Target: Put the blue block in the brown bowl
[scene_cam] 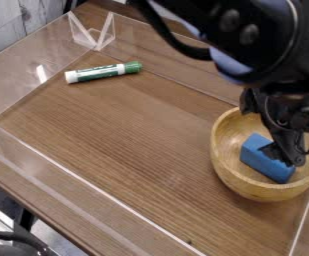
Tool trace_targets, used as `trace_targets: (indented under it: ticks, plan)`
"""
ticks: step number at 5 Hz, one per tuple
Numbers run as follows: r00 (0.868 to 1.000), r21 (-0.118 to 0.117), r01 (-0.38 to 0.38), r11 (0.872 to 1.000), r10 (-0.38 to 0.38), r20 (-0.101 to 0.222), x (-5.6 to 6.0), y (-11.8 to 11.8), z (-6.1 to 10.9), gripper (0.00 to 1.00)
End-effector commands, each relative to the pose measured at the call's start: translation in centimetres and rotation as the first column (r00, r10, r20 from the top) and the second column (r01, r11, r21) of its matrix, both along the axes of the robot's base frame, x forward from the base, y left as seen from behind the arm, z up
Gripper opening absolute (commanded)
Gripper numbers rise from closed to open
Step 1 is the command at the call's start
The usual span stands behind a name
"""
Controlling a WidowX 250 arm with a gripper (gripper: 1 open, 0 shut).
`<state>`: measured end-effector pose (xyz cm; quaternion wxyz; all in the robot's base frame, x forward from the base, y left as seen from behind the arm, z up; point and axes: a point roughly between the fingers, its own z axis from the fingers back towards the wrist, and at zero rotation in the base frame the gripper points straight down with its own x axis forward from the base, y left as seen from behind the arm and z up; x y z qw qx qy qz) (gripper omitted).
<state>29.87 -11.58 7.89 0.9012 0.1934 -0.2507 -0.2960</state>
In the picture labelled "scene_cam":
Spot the clear acrylic tray wall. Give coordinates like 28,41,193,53
0,127,206,256

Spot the clear acrylic triangular bracket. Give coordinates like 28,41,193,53
67,12,115,52

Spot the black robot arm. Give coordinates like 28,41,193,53
130,0,309,166

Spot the brown wooden bowl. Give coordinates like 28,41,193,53
210,107,309,202

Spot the black cable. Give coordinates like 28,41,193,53
0,229,48,256

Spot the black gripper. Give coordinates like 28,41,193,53
239,89,309,167

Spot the green white marker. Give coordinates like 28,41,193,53
64,61,142,84

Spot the blue foam block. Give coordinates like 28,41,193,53
239,133,296,184

